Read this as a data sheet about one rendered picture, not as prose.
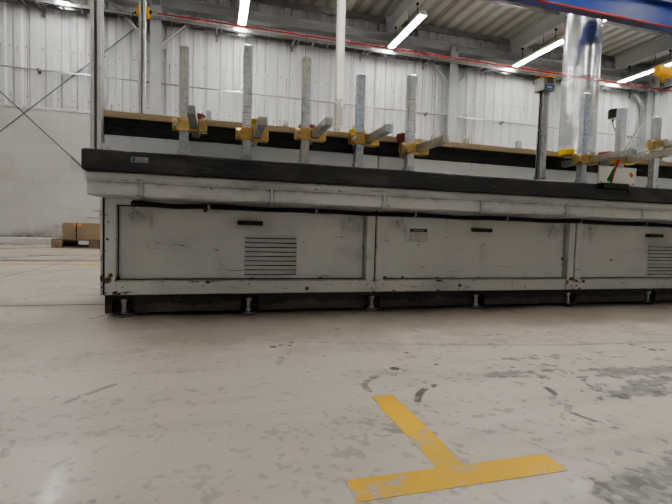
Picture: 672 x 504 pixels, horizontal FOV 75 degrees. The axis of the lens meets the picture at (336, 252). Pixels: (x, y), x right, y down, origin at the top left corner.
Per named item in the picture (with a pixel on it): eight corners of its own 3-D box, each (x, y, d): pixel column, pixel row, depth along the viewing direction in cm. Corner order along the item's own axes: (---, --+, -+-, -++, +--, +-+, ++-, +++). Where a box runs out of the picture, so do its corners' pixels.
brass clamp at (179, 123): (206, 131, 176) (207, 119, 176) (171, 128, 172) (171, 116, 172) (207, 134, 182) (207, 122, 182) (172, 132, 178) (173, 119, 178)
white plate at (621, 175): (636, 186, 238) (637, 168, 238) (598, 184, 231) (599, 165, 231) (635, 186, 239) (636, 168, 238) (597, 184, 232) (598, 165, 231)
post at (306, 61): (308, 168, 190) (311, 55, 187) (300, 167, 189) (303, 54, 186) (307, 169, 193) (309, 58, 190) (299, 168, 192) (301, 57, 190)
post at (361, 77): (362, 180, 197) (365, 72, 194) (355, 180, 196) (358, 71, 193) (360, 181, 200) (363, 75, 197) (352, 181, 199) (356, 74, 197)
